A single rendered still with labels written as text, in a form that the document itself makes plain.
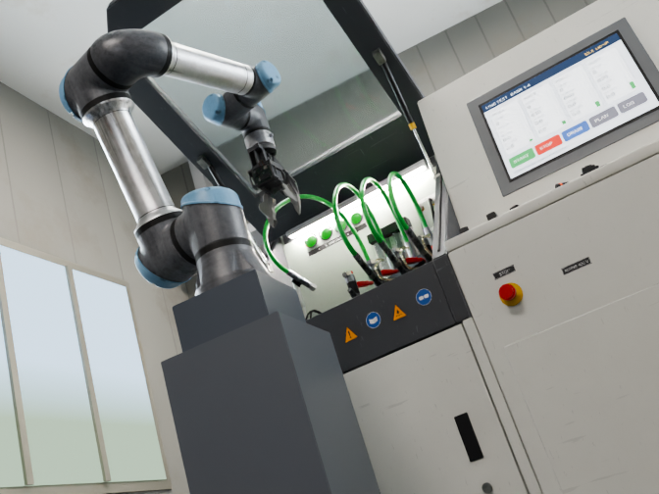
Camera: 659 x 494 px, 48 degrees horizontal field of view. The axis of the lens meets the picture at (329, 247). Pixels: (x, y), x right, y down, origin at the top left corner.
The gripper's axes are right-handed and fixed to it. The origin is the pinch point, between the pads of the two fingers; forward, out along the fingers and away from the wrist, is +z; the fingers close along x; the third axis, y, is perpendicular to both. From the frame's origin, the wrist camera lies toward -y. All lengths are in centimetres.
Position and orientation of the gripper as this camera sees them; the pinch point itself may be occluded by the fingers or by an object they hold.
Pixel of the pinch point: (286, 218)
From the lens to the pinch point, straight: 192.4
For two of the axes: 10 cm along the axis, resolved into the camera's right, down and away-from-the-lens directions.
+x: 8.3, -4.2, -3.5
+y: -4.7, -2.0, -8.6
